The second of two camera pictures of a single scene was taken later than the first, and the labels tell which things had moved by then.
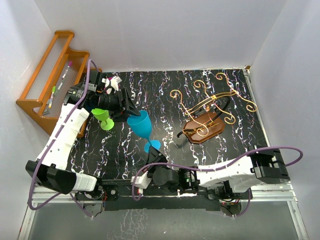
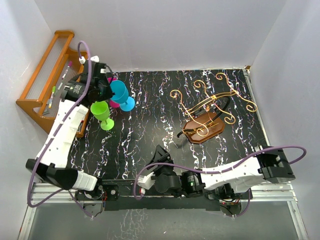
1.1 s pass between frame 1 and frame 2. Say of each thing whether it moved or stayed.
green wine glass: stayed
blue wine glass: moved
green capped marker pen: stayed
